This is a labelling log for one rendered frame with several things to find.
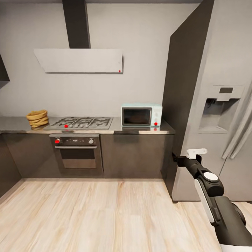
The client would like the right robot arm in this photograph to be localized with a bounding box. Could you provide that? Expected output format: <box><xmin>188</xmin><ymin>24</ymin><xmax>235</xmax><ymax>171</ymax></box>
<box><xmin>172</xmin><ymin>148</ymin><xmax>252</xmax><ymax>252</ymax></box>

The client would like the microwave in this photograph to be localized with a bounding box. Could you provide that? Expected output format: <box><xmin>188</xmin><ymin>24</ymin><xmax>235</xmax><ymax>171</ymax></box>
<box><xmin>121</xmin><ymin>102</ymin><xmax>162</xmax><ymax>126</ymax></box>

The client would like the popcorn bag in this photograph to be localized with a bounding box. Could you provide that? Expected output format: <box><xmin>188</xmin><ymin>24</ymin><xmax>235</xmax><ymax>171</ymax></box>
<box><xmin>26</xmin><ymin>110</ymin><xmax>49</xmax><ymax>128</ymax></box>

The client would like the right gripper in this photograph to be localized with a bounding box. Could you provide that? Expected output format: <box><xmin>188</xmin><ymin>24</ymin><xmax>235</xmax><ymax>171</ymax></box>
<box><xmin>172</xmin><ymin>153</ymin><xmax>202</xmax><ymax>171</ymax></box>

